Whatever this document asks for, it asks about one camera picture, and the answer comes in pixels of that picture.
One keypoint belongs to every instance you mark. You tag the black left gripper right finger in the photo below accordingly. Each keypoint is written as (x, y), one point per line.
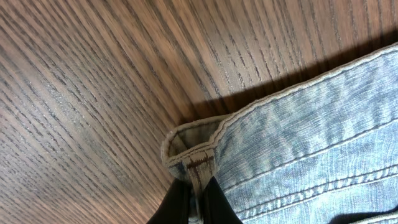
(216, 208)

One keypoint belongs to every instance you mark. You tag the light blue denim shorts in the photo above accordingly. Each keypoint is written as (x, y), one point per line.
(321, 151)

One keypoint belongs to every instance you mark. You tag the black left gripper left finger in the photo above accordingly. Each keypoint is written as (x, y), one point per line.
(174, 208)

